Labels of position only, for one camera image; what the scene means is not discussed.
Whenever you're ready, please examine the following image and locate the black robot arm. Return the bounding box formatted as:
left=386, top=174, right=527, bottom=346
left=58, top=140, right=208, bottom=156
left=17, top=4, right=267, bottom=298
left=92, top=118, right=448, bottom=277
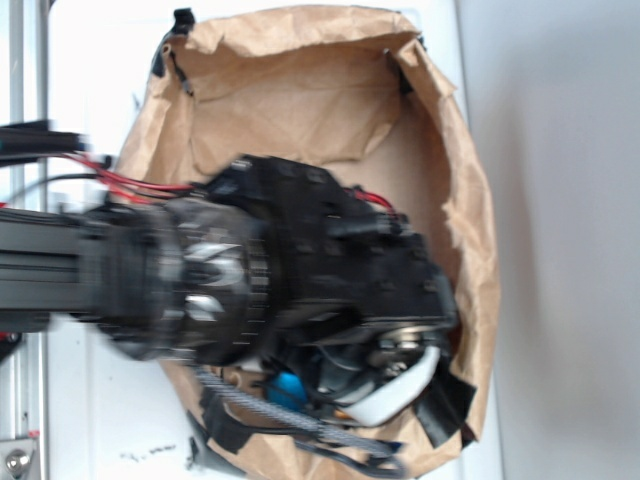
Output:
left=1, top=155, right=457, bottom=370

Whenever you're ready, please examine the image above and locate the brown paper bag bin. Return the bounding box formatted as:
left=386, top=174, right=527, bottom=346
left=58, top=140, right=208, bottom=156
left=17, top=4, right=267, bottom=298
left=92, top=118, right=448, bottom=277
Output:
left=118, top=5, right=500, bottom=477

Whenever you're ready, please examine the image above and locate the aluminium frame rail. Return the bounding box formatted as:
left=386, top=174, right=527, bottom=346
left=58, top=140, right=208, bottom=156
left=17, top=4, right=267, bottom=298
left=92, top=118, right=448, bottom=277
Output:
left=1, top=1, right=50, bottom=479

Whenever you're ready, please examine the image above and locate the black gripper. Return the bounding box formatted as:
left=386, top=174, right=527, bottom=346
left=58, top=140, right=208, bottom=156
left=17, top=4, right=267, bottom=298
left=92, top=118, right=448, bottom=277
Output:
left=205, top=156, right=457, bottom=346

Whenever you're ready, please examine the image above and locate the red wire bundle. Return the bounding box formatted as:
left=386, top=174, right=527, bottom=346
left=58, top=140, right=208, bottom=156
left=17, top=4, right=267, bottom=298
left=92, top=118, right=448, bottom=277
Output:
left=59, top=153, right=196, bottom=204

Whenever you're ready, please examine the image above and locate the blue rubber ball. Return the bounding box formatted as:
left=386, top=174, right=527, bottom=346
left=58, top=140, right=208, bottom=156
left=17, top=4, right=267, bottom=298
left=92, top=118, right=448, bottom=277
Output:
left=265, top=372, right=307, bottom=411

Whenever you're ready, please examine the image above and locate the braided grey cable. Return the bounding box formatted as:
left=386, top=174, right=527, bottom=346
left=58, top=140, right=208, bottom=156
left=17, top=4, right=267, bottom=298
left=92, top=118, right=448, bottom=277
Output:
left=192, top=363, right=409, bottom=476

